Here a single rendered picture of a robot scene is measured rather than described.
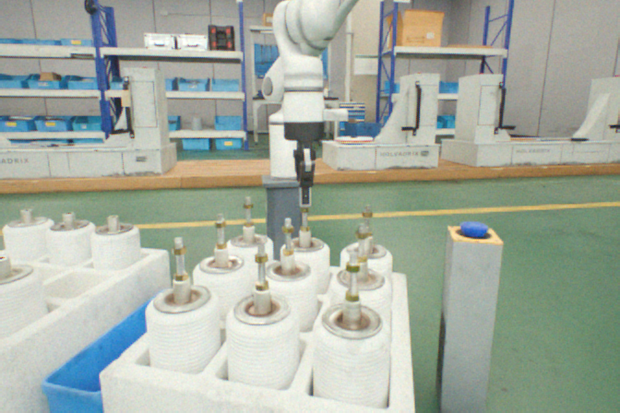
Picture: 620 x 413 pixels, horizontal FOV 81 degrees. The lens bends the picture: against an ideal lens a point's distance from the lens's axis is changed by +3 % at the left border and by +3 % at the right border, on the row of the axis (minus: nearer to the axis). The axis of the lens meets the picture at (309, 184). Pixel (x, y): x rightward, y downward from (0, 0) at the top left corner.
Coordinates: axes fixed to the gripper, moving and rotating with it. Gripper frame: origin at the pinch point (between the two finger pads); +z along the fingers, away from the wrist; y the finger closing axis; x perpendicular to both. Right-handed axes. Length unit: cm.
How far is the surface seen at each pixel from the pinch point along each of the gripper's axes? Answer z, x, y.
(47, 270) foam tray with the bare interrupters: 17, -54, -13
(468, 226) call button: 2.3, 24.3, 15.2
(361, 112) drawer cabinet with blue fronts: -13, 160, -535
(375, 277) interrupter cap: 9.8, 9.2, 15.4
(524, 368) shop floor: 35, 43, 8
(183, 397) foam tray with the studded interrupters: 18.0, -18.1, 26.8
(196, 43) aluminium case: -105, -89, -456
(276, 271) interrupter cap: 9.7, -6.1, 11.3
